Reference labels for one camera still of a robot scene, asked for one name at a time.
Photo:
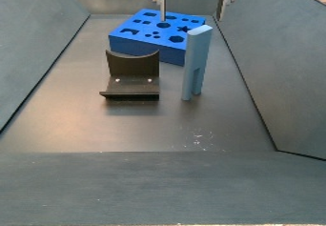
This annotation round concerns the light blue square-circle peg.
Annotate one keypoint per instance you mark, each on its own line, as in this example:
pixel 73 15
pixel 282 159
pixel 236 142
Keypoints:
pixel 196 50

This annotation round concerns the blue shape sorting board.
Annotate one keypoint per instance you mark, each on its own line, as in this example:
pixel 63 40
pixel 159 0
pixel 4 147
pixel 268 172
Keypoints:
pixel 144 34

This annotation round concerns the black curved holder stand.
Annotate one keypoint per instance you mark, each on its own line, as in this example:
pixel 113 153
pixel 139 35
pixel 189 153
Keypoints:
pixel 133 77

